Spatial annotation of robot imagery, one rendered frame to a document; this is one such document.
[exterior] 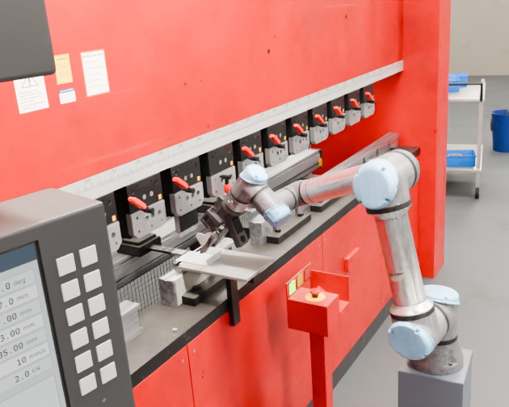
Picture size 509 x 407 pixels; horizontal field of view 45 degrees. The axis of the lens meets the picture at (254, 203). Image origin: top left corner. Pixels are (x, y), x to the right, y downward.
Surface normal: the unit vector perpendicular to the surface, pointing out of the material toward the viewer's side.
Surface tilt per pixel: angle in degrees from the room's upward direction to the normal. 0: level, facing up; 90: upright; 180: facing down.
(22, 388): 90
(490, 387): 0
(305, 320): 90
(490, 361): 0
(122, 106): 90
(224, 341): 90
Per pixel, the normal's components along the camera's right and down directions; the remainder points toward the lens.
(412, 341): -0.57, 0.41
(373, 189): -0.64, 0.16
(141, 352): -0.07, -0.95
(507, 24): -0.44, 0.32
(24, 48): 0.74, 0.16
